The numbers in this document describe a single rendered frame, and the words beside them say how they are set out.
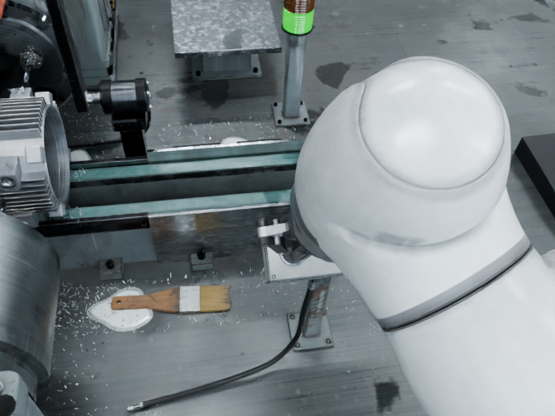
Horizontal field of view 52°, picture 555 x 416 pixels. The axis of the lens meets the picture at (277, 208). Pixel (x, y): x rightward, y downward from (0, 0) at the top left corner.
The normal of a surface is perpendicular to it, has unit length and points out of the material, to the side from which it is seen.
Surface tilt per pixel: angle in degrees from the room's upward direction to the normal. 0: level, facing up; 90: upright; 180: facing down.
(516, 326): 18
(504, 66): 0
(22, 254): 58
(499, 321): 31
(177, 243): 90
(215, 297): 2
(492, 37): 0
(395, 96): 25
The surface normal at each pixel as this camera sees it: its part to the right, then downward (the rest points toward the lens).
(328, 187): -0.87, 0.30
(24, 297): 0.89, -0.38
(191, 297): 0.04, -0.64
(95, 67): 0.15, 0.76
